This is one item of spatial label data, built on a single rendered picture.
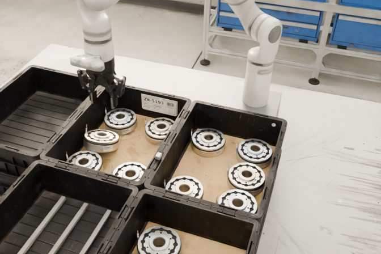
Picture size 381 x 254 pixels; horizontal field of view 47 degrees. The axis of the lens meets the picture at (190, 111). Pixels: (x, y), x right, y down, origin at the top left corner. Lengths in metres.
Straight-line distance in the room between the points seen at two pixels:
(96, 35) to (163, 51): 2.47
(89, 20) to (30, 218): 0.52
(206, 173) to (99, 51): 0.46
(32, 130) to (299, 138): 0.92
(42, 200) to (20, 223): 0.08
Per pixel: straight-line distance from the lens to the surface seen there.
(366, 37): 3.15
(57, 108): 1.55
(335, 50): 3.16
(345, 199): 1.46
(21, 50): 3.74
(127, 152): 1.33
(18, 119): 1.54
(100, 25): 1.08
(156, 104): 1.42
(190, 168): 1.27
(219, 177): 1.25
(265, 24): 1.41
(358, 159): 1.62
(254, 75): 1.50
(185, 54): 3.50
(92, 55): 1.12
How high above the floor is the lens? 1.72
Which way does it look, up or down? 37 degrees down
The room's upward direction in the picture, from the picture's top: 2 degrees clockwise
